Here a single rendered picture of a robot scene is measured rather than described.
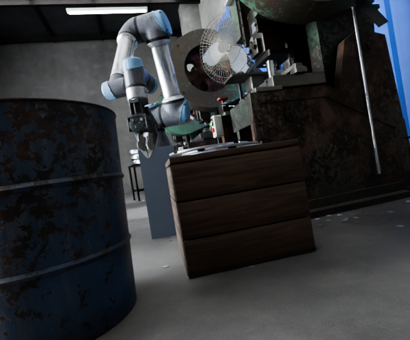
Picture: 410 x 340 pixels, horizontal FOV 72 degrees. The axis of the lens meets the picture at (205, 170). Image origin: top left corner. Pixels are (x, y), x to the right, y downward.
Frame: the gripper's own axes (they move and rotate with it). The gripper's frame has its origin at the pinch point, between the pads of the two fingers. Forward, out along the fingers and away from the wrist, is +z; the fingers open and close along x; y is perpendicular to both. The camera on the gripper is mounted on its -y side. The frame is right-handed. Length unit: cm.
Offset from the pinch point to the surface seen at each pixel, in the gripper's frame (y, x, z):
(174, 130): -344, -68, -60
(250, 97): -32, 42, -21
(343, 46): -52, 93, -42
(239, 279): 28, 28, 39
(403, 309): 49, 58, 39
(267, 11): -30, 55, -57
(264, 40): -57, 56, -56
